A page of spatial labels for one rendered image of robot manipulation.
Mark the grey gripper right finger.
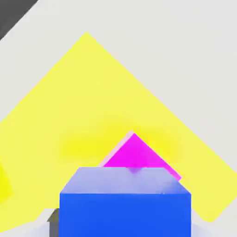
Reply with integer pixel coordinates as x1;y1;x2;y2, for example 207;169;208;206
191;223;213;237

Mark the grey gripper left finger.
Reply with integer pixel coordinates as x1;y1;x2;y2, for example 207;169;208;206
27;208;60;237

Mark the small blue cube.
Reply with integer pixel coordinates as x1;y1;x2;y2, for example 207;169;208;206
59;167;192;237

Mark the small magenta cube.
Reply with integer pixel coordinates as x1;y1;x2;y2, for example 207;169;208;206
98;130;182;182

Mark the large yellow box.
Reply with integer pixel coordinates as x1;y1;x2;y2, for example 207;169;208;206
0;31;237;233

